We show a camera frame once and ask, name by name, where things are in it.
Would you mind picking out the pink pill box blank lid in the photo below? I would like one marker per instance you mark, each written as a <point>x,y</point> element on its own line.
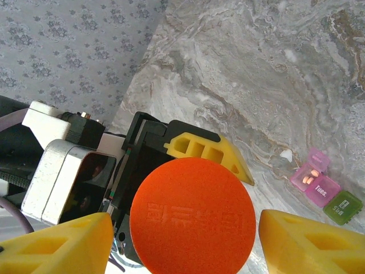
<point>305,171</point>

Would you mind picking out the white pill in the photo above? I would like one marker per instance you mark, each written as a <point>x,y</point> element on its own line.
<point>286,155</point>

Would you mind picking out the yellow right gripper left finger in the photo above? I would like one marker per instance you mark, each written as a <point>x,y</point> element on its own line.
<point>57,248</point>

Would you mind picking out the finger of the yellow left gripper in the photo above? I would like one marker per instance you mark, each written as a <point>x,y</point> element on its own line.
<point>225,154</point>

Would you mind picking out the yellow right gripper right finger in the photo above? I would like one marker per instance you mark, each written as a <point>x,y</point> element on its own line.
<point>313,248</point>

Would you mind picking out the orange pill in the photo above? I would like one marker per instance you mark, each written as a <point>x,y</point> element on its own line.
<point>307,180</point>
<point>314,173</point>

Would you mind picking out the green pill box Sun print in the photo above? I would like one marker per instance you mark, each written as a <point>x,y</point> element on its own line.
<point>343,208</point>

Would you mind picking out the orange plastic pill bottle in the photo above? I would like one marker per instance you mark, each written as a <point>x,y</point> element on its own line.
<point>192,217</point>

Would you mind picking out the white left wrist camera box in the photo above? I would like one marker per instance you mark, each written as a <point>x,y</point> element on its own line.
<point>57,171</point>

